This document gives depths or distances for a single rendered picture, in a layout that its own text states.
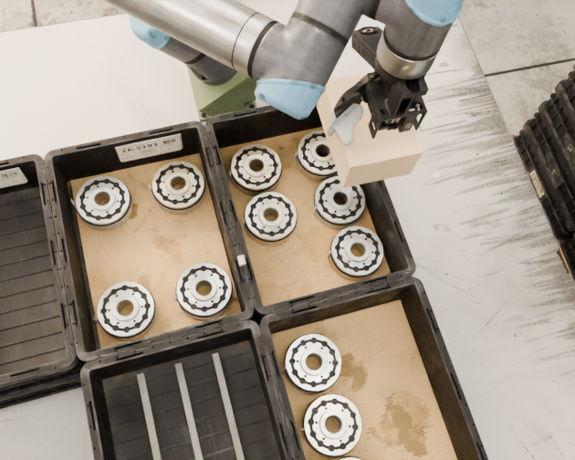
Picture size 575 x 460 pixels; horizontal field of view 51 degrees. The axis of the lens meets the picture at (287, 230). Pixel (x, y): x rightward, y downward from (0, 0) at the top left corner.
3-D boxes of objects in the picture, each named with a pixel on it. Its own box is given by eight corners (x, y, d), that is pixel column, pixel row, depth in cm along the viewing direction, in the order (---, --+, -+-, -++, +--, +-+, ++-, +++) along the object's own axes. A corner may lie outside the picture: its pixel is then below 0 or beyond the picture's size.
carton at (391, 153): (316, 106, 106) (321, 81, 99) (381, 94, 108) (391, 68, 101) (342, 188, 100) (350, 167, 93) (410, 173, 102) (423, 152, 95)
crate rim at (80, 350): (46, 157, 114) (42, 151, 111) (203, 125, 119) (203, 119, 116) (81, 366, 101) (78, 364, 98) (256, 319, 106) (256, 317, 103)
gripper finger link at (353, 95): (329, 116, 91) (370, 82, 85) (326, 108, 92) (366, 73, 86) (350, 120, 95) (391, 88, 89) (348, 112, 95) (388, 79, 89)
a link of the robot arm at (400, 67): (375, 17, 76) (435, 7, 78) (368, 40, 81) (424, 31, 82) (393, 67, 74) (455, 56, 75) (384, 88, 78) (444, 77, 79)
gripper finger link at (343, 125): (322, 158, 94) (363, 127, 88) (312, 125, 96) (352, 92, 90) (337, 161, 96) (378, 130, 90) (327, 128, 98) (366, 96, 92)
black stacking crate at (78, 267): (60, 180, 123) (44, 153, 112) (204, 150, 128) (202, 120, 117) (95, 373, 110) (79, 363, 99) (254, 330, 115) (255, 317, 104)
